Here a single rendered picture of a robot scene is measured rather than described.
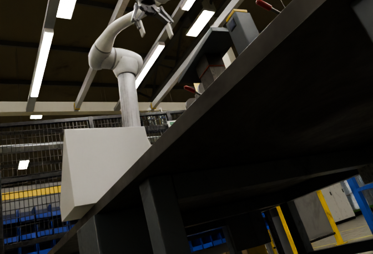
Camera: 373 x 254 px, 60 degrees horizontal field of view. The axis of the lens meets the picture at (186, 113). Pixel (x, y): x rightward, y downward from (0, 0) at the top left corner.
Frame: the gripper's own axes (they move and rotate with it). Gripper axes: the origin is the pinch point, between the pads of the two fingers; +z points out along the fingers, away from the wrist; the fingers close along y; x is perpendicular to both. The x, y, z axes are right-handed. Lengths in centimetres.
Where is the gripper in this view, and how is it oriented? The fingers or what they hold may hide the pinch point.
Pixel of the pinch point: (157, 34)
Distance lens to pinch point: 143.8
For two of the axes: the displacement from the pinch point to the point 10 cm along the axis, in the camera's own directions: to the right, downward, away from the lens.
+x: 4.6, -4.5, -7.7
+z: 3.0, 8.9, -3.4
